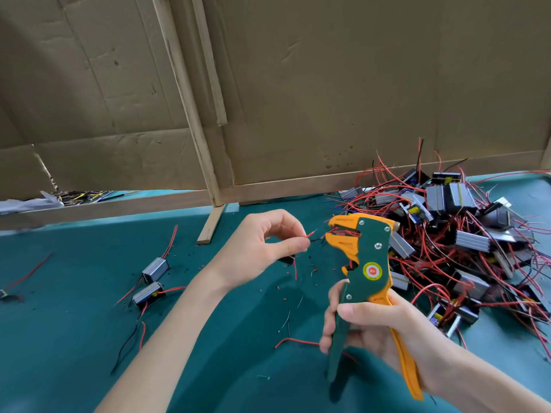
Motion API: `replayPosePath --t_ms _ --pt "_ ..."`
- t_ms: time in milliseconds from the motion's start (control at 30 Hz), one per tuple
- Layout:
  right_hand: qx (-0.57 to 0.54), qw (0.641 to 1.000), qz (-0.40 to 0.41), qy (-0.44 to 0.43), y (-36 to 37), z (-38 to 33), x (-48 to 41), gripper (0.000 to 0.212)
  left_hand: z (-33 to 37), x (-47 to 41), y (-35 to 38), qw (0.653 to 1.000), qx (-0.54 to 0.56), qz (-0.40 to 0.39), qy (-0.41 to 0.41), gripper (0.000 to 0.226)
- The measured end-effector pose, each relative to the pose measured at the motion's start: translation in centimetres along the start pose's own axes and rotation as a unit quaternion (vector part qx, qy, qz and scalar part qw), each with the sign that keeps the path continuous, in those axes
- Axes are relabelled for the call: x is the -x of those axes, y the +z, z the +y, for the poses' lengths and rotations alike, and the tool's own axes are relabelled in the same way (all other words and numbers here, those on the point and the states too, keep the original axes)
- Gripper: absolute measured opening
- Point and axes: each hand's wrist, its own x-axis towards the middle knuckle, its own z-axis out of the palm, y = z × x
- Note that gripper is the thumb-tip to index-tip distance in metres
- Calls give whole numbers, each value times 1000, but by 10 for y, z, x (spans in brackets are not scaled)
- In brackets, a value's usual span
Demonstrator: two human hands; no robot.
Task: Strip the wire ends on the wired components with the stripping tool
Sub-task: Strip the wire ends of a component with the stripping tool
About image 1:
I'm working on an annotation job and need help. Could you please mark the person's left hand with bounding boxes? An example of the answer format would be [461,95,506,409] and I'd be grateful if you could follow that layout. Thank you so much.
[207,209,313,293]

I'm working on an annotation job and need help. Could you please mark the person's right hand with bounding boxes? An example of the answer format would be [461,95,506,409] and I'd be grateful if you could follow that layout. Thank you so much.
[319,279,461,392]

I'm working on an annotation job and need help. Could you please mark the orange green wire strippers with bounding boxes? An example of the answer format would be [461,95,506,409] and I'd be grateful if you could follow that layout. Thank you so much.
[325,212,425,401]

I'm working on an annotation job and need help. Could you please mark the long red wire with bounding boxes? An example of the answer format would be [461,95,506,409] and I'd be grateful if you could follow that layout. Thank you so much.
[274,336,321,350]

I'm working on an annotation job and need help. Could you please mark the pile of wired transformers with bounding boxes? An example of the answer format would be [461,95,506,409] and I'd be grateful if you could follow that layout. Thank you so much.
[331,137,551,362]

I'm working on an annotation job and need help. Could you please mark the grey plastic bag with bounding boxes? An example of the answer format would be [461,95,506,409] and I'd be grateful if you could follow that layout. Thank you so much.
[0,192,65,215]

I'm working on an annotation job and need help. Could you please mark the person's right forearm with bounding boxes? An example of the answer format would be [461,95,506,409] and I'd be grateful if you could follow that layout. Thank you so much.
[434,344,551,413]

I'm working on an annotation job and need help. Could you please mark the person's left forearm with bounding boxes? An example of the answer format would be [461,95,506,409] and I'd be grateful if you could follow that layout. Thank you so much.
[95,272,234,413]

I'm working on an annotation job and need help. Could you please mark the small wooden stick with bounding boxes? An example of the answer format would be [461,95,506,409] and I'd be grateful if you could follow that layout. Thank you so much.
[196,204,227,246]

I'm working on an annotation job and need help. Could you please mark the thin wooden strip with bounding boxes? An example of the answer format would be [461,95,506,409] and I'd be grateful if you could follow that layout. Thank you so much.
[191,0,229,127]

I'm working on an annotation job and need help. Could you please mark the smooth brown cardboard panel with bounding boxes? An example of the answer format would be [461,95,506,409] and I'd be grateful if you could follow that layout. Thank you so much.
[208,0,551,184]

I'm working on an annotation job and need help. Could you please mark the creased brown cardboard panel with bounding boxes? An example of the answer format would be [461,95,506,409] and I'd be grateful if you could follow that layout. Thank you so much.
[0,0,208,198]

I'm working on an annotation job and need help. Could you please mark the long wooden bottom rail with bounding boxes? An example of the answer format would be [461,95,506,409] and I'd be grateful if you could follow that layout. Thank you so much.
[222,150,545,205]

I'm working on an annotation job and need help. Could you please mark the short wooden bottom rail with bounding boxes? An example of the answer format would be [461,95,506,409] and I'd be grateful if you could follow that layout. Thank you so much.
[0,190,215,229]

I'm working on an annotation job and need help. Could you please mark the wide wooden post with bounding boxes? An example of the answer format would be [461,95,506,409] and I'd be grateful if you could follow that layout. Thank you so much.
[152,0,225,207]

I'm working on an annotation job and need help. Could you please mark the heap of black cables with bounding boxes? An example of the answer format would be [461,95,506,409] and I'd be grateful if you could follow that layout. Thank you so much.
[52,190,130,205]

